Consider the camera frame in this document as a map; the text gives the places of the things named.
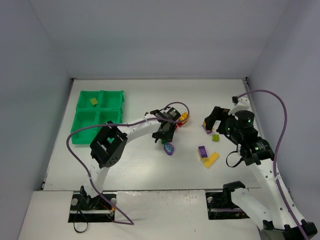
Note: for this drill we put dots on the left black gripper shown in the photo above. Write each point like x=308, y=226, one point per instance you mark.
x=163, y=135

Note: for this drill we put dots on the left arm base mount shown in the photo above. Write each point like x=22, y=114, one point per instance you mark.
x=99, y=211

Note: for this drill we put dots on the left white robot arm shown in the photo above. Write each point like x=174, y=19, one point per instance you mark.
x=109, y=144

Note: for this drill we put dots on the orange lego brick centre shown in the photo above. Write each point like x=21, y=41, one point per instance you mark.
x=184, y=117

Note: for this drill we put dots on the pale yellow-green lego brick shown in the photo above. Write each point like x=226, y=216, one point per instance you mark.
x=94, y=101

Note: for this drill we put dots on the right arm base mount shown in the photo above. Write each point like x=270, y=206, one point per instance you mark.
x=219, y=209

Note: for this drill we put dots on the yellow flat lego plate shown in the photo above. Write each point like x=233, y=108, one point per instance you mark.
x=211, y=160

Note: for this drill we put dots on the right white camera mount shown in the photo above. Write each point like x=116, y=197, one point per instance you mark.
x=240, y=104

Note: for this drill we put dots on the purple lego brick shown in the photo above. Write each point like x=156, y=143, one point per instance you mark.
x=203, y=156

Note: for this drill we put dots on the green four-compartment sorting tray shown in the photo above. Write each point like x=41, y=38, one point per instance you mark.
x=109, y=108

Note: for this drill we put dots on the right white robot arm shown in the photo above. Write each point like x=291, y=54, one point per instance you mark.
x=279, y=219

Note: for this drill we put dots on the lime green square lego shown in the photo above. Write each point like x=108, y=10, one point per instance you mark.
x=215, y=138

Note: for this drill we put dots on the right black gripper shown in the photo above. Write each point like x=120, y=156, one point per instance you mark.
x=216, y=115

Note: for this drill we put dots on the purple flower lego piece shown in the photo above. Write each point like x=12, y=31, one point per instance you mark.
x=168, y=148

